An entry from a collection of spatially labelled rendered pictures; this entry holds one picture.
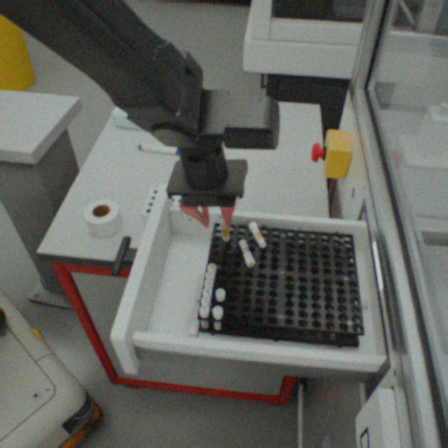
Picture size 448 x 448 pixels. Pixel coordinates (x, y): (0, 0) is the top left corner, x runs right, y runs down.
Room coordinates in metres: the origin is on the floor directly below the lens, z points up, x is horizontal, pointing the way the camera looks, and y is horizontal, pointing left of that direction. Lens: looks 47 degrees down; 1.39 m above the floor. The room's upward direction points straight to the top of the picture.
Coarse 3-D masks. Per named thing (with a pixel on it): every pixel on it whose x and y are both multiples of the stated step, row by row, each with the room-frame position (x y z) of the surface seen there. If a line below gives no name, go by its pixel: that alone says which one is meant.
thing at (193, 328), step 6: (198, 282) 0.39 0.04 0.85; (198, 288) 0.38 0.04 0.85; (198, 294) 0.36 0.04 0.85; (198, 300) 0.35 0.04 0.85; (198, 306) 0.34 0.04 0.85; (192, 312) 0.33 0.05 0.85; (192, 318) 0.32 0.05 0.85; (192, 324) 0.31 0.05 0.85; (192, 330) 0.30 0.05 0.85; (192, 336) 0.30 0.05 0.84
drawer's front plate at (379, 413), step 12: (372, 396) 0.18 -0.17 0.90; (384, 396) 0.17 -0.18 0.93; (372, 408) 0.17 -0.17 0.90; (384, 408) 0.16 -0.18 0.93; (360, 420) 0.17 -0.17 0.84; (372, 420) 0.16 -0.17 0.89; (384, 420) 0.15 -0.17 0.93; (396, 420) 0.15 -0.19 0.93; (360, 432) 0.16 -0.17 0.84; (372, 432) 0.14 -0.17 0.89; (384, 432) 0.13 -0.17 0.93; (396, 432) 0.13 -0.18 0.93; (360, 444) 0.15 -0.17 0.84; (372, 444) 0.13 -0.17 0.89; (384, 444) 0.12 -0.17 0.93; (396, 444) 0.12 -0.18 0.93
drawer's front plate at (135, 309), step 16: (160, 192) 0.51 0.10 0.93; (160, 208) 0.47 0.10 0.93; (160, 224) 0.45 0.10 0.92; (144, 240) 0.40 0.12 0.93; (160, 240) 0.44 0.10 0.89; (144, 256) 0.37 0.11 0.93; (160, 256) 0.42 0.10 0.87; (144, 272) 0.35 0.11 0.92; (160, 272) 0.41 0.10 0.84; (128, 288) 0.32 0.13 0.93; (144, 288) 0.34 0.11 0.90; (128, 304) 0.29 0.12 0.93; (144, 304) 0.33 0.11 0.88; (128, 320) 0.27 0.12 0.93; (144, 320) 0.31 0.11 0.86; (112, 336) 0.25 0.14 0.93; (128, 336) 0.26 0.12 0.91; (128, 352) 0.25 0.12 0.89; (128, 368) 0.25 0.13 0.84
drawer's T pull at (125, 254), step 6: (126, 240) 0.42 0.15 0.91; (120, 246) 0.41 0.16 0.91; (126, 246) 0.41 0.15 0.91; (120, 252) 0.39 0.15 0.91; (126, 252) 0.40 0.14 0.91; (132, 252) 0.40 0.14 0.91; (120, 258) 0.38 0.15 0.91; (126, 258) 0.38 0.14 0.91; (132, 258) 0.38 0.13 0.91; (114, 264) 0.37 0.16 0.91; (120, 264) 0.37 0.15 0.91; (126, 264) 0.38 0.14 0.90; (132, 264) 0.38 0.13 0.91; (114, 270) 0.36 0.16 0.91; (120, 270) 0.37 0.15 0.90
